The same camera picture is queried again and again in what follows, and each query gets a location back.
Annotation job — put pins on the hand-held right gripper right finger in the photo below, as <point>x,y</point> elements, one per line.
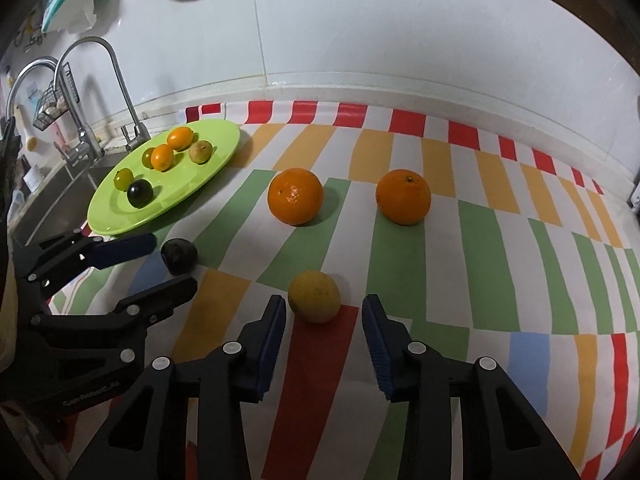
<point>375,345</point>

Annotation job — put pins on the striped colourful tablecloth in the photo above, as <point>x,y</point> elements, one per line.
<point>450,270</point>

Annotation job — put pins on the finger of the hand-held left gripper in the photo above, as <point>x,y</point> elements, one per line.
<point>125,250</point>
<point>170,292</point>

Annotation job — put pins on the large orange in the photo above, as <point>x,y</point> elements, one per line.
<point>295,196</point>
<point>403,196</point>

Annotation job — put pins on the green plate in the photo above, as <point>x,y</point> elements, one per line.
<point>170,185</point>

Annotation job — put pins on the small orange tomato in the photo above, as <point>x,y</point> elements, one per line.
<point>180,138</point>
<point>162,157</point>

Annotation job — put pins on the tall steel pull-down faucet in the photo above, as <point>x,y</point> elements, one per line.
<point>87,147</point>

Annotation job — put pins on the brown kiwi fruit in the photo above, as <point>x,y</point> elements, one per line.
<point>201,152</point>

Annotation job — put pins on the yellow-green lemon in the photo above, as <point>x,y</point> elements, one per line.
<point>314,296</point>

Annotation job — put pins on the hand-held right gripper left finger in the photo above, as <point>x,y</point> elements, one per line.
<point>272,345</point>

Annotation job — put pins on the dark plum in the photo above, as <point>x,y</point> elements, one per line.
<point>139,193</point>
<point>178,256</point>

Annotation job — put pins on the steel sink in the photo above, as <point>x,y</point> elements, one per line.
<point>55,195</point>

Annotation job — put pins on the slim steel gooseneck faucet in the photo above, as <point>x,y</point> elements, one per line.
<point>135,132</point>

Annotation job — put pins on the green tomato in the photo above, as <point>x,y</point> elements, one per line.
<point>146,157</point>
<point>123,178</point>

